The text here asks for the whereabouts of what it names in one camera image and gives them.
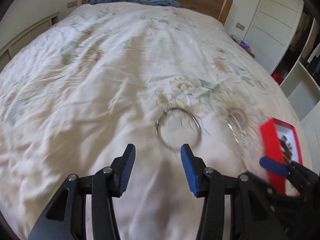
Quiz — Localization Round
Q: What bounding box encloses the dark brown bangle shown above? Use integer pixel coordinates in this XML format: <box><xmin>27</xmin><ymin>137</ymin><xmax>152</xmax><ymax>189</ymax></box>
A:
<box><xmin>279</xmin><ymin>135</ymin><xmax>293</xmax><ymax>163</ymax></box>

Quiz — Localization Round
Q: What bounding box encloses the red jewelry box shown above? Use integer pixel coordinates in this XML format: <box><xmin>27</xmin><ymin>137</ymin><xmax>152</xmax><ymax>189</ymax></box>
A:
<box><xmin>260</xmin><ymin>118</ymin><xmax>303</xmax><ymax>196</ymax></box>

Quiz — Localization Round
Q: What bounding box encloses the thin silver bangle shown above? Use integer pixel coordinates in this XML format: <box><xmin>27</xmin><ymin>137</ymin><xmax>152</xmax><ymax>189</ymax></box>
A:
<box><xmin>155</xmin><ymin>107</ymin><xmax>202</xmax><ymax>152</ymax></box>

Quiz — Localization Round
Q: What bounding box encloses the open closet shelving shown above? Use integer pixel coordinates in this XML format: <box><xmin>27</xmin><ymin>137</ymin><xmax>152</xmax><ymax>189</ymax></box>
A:
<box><xmin>271</xmin><ymin>12</ymin><xmax>320</xmax><ymax>160</ymax></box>

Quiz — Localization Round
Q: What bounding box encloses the red bag in closet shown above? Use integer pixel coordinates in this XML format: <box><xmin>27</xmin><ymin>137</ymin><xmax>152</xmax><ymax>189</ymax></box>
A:
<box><xmin>271</xmin><ymin>72</ymin><xmax>284</xmax><ymax>85</ymax></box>

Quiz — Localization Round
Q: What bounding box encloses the purple tissue box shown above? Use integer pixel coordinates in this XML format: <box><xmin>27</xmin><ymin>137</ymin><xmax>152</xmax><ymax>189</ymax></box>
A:
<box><xmin>239</xmin><ymin>40</ymin><xmax>250</xmax><ymax>50</ymax></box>

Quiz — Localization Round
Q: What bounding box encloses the wooden nightstand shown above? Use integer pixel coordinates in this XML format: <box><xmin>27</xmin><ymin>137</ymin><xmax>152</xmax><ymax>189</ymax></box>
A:
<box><xmin>230</xmin><ymin>35</ymin><xmax>255</xmax><ymax>58</ymax></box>

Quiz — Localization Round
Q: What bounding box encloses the floral beige bed quilt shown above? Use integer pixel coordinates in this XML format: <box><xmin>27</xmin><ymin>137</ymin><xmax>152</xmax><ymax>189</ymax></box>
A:
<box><xmin>1</xmin><ymin>3</ymin><xmax>298</xmax><ymax>239</ymax></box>

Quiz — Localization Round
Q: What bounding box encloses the white wardrobe door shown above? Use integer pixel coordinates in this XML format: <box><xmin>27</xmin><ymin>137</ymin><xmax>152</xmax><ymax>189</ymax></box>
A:
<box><xmin>245</xmin><ymin>0</ymin><xmax>304</xmax><ymax>74</ymax></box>

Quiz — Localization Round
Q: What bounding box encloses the blue pillow right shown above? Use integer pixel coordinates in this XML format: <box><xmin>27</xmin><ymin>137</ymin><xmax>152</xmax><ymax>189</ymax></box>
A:
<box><xmin>138</xmin><ymin>0</ymin><xmax>180</xmax><ymax>8</ymax></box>

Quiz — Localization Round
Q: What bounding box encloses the silver chain necklace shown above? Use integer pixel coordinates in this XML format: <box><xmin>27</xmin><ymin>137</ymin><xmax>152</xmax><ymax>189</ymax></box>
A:
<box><xmin>226</xmin><ymin>113</ymin><xmax>251</xmax><ymax>174</ymax></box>

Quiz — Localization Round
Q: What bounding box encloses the right wall switch plate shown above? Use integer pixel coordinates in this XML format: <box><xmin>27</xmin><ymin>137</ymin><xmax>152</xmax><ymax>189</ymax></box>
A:
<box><xmin>236</xmin><ymin>23</ymin><xmax>245</xmax><ymax>31</ymax></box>

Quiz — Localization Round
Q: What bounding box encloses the wall switch plate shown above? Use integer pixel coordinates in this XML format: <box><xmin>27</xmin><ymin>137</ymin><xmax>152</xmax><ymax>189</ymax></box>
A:
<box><xmin>67</xmin><ymin>1</ymin><xmax>78</xmax><ymax>8</ymax></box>
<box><xmin>236</xmin><ymin>23</ymin><xmax>245</xmax><ymax>31</ymax></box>

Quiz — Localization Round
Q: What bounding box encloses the low white wall cabinet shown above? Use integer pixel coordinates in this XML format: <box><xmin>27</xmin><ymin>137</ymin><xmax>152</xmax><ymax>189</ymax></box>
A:
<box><xmin>0</xmin><ymin>12</ymin><xmax>59</xmax><ymax>71</ymax></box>

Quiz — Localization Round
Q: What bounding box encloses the left wall switch plate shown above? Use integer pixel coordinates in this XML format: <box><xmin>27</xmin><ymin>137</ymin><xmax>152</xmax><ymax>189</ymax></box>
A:
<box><xmin>67</xmin><ymin>1</ymin><xmax>78</xmax><ymax>8</ymax></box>

